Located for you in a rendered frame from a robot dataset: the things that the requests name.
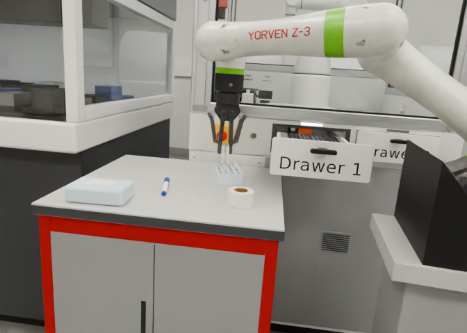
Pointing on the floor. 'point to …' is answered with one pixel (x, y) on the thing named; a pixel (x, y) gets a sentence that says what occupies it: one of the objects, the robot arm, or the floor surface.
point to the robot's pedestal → (415, 288)
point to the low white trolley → (162, 253)
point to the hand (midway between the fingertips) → (224, 153)
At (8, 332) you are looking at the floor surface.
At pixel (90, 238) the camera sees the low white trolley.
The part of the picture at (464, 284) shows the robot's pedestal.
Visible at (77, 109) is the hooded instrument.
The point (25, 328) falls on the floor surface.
